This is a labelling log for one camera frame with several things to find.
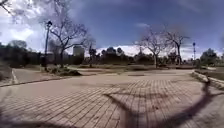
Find low stone kerb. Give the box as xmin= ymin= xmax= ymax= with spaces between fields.
xmin=191 ymin=69 xmax=224 ymax=90

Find row of dark trees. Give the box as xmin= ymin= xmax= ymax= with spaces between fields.
xmin=0 ymin=39 xmax=201 ymax=68

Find black lamp post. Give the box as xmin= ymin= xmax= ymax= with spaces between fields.
xmin=43 ymin=20 xmax=54 ymax=72

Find dark green tree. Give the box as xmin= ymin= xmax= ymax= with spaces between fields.
xmin=199 ymin=47 xmax=219 ymax=67

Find reddish brick paved path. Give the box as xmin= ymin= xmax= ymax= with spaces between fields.
xmin=0 ymin=68 xmax=224 ymax=128

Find large bare tree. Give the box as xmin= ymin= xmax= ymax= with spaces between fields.
xmin=39 ymin=0 xmax=93 ymax=69

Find tall pale building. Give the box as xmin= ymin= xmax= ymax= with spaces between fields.
xmin=72 ymin=45 xmax=86 ymax=58

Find distant lamp post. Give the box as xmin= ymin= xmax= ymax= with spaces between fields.
xmin=192 ymin=41 xmax=197 ymax=63

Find low green bushes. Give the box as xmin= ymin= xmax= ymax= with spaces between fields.
xmin=46 ymin=66 xmax=83 ymax=78

